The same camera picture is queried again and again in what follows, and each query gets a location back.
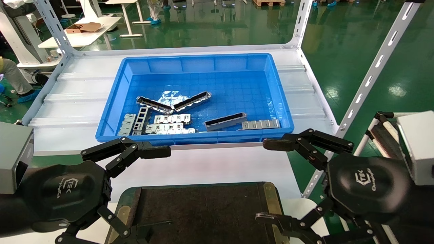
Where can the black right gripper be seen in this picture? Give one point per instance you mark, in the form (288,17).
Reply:
(369,186)

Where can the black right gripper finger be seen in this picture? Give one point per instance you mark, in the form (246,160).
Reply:
(271,219)

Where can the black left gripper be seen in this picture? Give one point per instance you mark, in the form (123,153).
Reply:
(64,193)

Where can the long black silver channel part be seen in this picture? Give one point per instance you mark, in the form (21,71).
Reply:
(191,101)
(154,105)
(223,122)

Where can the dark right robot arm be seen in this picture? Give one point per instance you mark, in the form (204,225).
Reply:
(420,217)

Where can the dark mobile robot base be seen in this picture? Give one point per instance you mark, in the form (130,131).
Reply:
(179,4)
(229,3)

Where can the black container tray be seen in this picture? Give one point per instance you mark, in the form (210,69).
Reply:
(203,213)

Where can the blue plastic bin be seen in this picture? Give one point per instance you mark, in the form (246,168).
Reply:
(217,84)

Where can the clear plastic bag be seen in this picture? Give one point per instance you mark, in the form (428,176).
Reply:
(171,96)

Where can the white metal shelf rack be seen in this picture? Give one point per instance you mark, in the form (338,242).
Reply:
(74,101)

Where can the wooden pallet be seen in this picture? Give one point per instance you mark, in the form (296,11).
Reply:
(269,2)

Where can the blue shoe cover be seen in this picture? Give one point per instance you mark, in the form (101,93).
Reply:
(315,3)
(332,4)

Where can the white paper cups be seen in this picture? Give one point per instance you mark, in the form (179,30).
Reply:
(54,56)

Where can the person in grey trousers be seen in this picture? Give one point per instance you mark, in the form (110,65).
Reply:
(13,76)

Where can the white desk with T-legs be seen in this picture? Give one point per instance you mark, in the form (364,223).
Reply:
(127,20)

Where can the brown cardboard box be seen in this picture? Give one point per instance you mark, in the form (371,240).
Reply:
(83,27)

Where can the standing person with blue shoe covers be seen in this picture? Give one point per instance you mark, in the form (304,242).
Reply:
(155,12)

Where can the white machine base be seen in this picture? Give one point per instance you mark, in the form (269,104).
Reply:
(20,37)

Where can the small silver metal bracket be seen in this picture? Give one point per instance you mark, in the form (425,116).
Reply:
(126,123)

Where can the dark ladder-shaped metal bracket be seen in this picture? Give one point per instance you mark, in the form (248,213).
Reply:
(140,118)

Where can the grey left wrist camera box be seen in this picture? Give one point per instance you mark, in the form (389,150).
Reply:
(13,156)

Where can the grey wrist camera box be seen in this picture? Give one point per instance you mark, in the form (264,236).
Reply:
(13,156)
(418,145)

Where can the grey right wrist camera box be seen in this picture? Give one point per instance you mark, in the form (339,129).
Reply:
(418,145)

